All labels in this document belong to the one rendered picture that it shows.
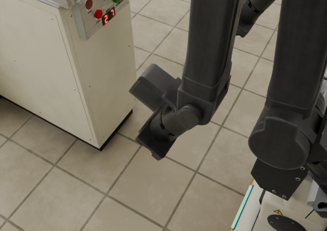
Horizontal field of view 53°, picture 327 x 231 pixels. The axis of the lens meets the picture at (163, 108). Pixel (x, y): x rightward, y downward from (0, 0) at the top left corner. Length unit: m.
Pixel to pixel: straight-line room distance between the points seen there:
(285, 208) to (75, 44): 0.78
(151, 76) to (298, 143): 0.24
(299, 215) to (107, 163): 0.96
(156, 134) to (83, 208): 0.96
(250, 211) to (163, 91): 0.78
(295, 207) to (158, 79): 0.50
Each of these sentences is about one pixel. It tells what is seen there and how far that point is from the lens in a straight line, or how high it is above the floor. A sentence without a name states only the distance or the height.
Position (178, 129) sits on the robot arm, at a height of 0.92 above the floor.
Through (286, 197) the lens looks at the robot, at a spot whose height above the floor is 0.68.
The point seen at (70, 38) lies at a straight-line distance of 1.07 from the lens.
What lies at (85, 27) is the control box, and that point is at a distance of 1.06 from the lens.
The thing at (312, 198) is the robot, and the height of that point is 0.90.
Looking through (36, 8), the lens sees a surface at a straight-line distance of 1.08.
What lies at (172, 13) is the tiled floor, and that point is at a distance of 2.38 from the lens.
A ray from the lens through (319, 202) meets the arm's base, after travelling 0.53.
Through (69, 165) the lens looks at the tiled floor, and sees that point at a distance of 1.63.
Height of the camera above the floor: 1.38
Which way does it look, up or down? 52 degrees down
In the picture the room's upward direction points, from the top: straight up
